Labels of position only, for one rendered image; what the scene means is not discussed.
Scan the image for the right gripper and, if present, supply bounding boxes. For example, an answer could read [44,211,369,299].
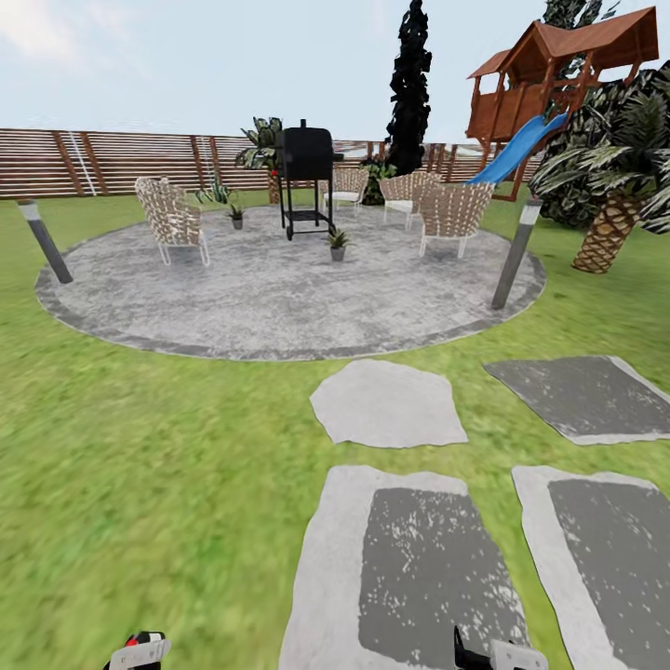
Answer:
[454,625,493,670]

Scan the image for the insectifuge atomizer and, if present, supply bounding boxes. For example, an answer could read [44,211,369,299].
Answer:
[133,630,165,645]

